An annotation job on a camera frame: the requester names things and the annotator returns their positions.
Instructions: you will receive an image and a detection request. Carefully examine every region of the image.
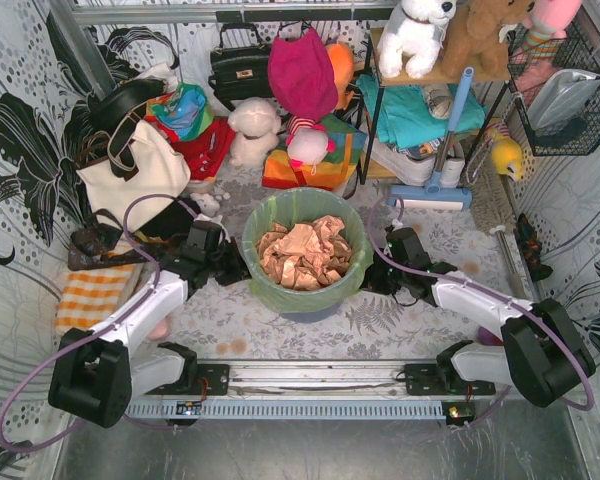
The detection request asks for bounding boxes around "green plastic trash bag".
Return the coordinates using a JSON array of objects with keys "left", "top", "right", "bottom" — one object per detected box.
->
[{"left": 242, "top": 187, "right": 373, "bottom": 315}]

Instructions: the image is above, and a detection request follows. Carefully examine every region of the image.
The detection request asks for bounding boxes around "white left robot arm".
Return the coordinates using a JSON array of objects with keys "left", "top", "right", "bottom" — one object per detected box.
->
[{"left": 48, "top": 220, "right": 249, "bottom": 428}]

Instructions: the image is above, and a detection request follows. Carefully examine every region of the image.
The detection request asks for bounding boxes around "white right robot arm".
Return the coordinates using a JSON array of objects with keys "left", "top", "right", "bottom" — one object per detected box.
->
[{"left": 368, "top": 228, "right": 596, "bottom": 410}]

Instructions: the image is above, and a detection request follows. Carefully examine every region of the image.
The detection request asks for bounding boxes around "cream canvas tote bag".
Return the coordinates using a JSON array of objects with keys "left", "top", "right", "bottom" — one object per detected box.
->
[{"left": 75, "top": 119, "right": 192, "bottom": 232}]

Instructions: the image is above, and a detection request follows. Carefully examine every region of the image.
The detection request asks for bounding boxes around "brown patterned leather bag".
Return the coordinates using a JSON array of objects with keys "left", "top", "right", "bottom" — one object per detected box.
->
[{"left": 67, "top": 209, "right": 147, "bottom": 271}]

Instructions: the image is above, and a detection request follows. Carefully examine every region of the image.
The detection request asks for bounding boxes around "blue plastic trash bin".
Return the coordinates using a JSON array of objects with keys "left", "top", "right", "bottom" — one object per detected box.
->
[{"left": 280, "top": 302, "right": 342, "bottom": 324}]

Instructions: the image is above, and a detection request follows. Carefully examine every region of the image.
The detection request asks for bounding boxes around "magenta cloth bag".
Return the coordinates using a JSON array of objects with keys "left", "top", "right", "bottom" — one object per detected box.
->
[{"left": 268, "top": 27, "right": 338, "bottom": 121}]

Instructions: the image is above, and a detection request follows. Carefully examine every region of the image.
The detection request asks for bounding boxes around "white shoe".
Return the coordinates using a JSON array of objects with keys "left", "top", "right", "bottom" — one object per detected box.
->
[{"left": 367, "top": 143, "right": 465, "bottom": 188}]

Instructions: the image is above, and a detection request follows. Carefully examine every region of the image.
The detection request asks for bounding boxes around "pink cylindrical pillow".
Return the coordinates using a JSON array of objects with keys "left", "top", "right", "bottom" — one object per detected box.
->
[{"left": 147, "top": 315, "right": 172, "bottom": 341}]

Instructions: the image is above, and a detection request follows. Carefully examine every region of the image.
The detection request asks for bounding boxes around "crumpled brown printed paper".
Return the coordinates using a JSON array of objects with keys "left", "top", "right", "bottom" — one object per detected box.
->
[{"left": 256, "top": 215, "right": 353, "bottom": 291}]

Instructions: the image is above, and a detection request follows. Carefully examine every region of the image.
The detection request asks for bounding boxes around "red folded cloth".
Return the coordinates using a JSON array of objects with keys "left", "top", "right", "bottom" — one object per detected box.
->
[{"left": 172, "top": 117, "right": 236, "bottom": 181}]

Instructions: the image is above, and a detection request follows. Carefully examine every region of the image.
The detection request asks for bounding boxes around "purple red plush toy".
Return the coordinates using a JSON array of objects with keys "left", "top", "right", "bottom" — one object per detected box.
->
[{"left": 476, "top": 327, "right": 504, "bottom": 347}]

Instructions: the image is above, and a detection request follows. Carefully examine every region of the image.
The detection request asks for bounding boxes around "orange white checkered cloth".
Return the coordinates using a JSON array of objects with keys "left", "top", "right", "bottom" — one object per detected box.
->
[{"left": 55, "top": 264, "right": 142, "bottom": 334}]

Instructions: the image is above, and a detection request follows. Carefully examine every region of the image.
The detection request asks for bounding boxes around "black orange butterfly toy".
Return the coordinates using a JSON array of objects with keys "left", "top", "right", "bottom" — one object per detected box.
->
[{"left": 514, "top": 213, "right": 553, "bottom": 282}]

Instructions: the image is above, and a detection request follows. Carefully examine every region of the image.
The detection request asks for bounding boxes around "teal folded cloth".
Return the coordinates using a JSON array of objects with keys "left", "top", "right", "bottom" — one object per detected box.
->
[{"left": 356, "top": 75, "right": 486, "bottom": 149}]

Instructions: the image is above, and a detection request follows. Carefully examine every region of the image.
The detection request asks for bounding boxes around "yellow plush duck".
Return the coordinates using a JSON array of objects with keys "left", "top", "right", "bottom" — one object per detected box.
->
[{"left": 486, "top": 122, "right": 523, "bottom": 181}]

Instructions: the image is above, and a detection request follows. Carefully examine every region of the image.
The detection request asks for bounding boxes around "white fluffy plush dog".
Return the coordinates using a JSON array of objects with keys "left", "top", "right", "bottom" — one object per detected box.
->
[{"left": 228, "top": 97, "right": 282, "bottom": 167}]

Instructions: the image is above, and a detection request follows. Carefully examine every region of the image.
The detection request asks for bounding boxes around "white pink plush doll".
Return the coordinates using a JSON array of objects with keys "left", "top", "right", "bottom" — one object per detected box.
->
[{"left": 286, "top": 116, "right": 336, "bottom": 169}]

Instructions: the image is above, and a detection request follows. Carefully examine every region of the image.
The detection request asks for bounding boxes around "grey checked plush ball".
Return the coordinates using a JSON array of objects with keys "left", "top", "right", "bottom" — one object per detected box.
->
[{"left": 421, "top": 84, "right": 454, "bottom": 120}]

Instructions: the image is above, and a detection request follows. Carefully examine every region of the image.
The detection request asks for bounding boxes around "wooden metal shelf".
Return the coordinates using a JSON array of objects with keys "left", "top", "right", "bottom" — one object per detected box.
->
[{"left": 356, "top": 28, "right": 511, "bottom": 164}]

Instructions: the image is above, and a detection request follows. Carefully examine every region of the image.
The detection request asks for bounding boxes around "black leather handbag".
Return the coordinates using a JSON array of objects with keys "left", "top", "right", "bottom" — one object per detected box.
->
[{"left": 208, "top": 23, "right": 274, "bottom": 111}]

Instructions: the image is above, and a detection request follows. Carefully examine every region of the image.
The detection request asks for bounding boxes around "orange plush toy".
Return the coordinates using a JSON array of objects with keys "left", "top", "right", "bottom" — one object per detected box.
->
[{"left": 326, "top": 42, "right": 354, "bottom": 110}]

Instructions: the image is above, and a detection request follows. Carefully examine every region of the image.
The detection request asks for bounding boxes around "white grey plush dog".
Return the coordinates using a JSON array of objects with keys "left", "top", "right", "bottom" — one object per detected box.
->
[{"left": 378, "top": 0, "right": 456, "bottom": 79}]

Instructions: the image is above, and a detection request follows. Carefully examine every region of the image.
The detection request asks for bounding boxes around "silver foil pouch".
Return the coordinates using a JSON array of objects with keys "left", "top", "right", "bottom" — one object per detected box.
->
[{"left": 527, "top": 69, "right": 600, "bottom": 130}]

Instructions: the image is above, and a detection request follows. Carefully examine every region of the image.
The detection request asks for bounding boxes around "brown teddy bear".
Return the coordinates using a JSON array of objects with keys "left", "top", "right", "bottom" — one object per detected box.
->
[{"left": 441, "top": 0, "right": 535, "bottom": 78}]

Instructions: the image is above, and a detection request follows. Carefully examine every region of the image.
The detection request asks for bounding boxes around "pink plush toy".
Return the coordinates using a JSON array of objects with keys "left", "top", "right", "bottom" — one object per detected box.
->
[{"left": 521, "top": 0, "right": 582, "bottom": 58}]

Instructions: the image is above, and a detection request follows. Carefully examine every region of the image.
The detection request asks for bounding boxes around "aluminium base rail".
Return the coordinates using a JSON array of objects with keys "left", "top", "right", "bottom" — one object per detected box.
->
[{"left": 124, "top": 360, "right": 496, "bottom": 425}]

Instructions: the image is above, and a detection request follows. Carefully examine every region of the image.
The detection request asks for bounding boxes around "black wire basket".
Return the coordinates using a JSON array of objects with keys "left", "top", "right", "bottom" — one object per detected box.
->
[{"left": 508, "top": 24, "right": 600, "bottom": 156}]

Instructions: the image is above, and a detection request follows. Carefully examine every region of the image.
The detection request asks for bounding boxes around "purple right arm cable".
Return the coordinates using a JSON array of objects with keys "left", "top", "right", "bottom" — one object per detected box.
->
[{"left": 365, "top": 194, "right": 596, "bottom": 412}]

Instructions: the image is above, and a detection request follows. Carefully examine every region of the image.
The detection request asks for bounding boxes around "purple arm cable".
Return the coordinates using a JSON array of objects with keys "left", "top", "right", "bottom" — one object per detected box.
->
[
  {"left": 365, "top": 194, "right": 596, "bottom": 412},
  {"left": 0, "top": 194, "right": 201, "bottom": 454}
]

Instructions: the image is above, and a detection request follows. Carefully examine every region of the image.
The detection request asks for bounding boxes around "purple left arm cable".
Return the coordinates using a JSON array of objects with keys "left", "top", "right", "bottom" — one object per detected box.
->
[{"left": 0, "top": 194, "right": 201, "bottom": 454}]

